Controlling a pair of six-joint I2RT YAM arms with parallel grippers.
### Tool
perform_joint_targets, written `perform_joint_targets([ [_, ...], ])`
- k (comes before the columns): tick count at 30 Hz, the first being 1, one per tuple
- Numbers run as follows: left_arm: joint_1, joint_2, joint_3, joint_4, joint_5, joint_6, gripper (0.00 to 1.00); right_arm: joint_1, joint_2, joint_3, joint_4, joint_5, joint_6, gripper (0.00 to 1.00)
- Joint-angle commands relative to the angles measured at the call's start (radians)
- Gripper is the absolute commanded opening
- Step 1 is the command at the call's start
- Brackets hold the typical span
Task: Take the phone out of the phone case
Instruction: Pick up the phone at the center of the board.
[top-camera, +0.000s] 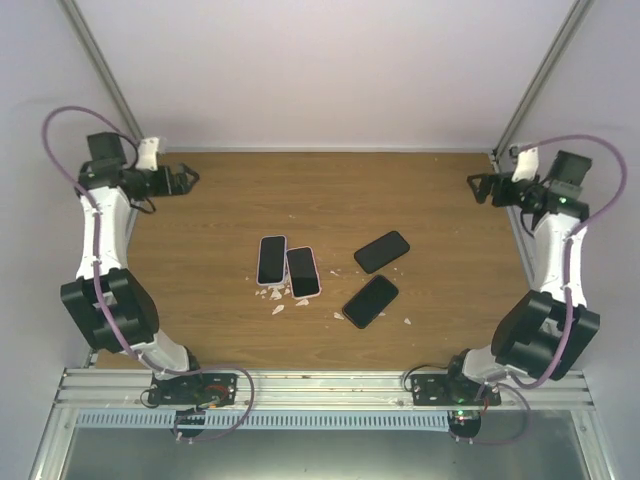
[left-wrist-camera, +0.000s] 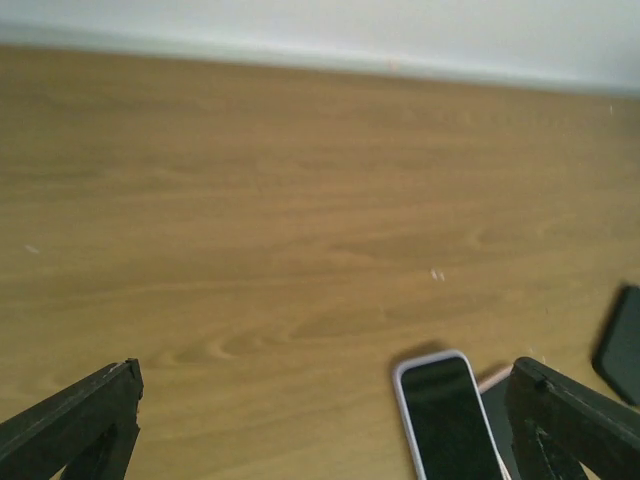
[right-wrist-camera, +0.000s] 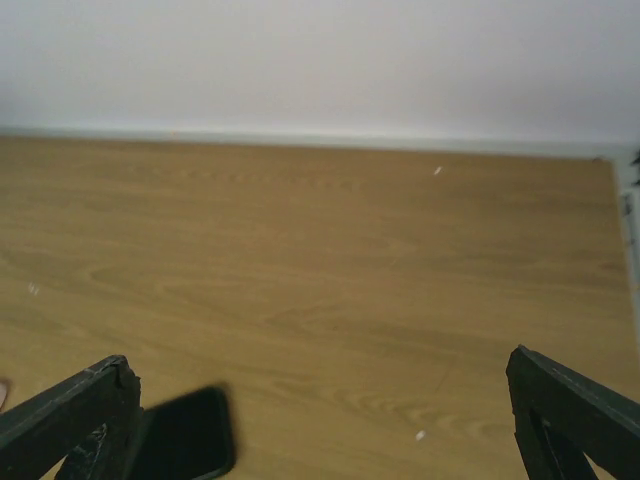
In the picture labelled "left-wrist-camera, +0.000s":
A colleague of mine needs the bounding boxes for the phone in pink case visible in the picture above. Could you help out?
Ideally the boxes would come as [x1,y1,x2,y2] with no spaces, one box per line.
[478,364,521,480]

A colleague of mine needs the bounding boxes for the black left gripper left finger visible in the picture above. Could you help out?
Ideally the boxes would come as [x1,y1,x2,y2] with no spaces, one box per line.
[1,359,143,479]

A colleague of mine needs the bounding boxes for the black phone upper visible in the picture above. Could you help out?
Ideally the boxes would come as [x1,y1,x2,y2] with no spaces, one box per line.
[592,284,639,407]

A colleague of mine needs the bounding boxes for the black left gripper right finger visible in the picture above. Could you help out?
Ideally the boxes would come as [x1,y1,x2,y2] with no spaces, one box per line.
[505,357,639,479]

